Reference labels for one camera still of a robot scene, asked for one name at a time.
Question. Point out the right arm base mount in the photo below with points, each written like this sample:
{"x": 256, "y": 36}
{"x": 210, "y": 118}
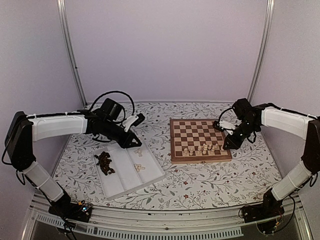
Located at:
{"x": 262, "y": 212}

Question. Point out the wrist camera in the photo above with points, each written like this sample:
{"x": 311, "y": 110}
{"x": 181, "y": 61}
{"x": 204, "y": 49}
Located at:
{"x": 133, "y": 120}
{"x": 224, "y": 126}

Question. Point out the white divided tray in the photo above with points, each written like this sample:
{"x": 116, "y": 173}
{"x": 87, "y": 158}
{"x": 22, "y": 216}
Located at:
{"x": 126, "y": 179}

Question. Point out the floral patterned table mat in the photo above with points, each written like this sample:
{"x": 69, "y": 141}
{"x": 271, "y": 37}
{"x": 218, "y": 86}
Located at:
{"x": 243, "y": 180}

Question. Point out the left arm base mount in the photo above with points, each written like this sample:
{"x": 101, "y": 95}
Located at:
{"x": 80, "y": 211}

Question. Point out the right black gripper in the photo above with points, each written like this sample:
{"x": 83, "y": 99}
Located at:
{"x": 234, "y": 145}

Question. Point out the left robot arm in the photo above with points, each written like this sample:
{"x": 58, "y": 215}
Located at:
{"x": 27, "y": 129}

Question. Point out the front aluminium rail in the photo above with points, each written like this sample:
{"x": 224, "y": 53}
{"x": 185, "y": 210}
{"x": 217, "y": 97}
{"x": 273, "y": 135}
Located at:
{"x": 108, "y": 223}

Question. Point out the left aluminium frame post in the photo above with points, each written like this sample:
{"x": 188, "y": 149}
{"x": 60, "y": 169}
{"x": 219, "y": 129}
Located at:
{"x": 61, "y": 6}

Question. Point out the aluminium frame post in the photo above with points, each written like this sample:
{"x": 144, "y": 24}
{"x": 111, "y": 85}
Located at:
{"x": 267, "y": 24}
{"x": 61, "y": 6}

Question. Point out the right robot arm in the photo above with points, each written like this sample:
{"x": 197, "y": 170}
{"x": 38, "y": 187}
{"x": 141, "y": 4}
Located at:
{"x": 306, "y": 127}

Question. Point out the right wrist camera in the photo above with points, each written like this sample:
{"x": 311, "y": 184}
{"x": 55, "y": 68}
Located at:
{"x": 224, "y": 126}

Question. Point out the light chess pieces pile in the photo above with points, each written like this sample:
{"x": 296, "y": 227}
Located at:
{"x": 137, "y": 162}

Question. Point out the right aluminium frame post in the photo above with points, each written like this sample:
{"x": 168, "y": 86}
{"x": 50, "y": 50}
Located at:
{"x": 267, "y": 24}

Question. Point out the wooden chessboard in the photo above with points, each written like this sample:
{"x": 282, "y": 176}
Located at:
{"x": 191, "y": 133}

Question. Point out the dark chess pieces pile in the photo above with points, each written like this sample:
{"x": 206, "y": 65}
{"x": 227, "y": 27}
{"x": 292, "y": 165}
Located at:
{"x": 104, "y": 160}

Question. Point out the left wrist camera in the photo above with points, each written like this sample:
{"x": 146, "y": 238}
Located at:
{"x": 133, "y": 120}

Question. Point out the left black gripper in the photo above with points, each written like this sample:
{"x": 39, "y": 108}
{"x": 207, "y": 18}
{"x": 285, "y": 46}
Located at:
{"x": 123, "y": 144}

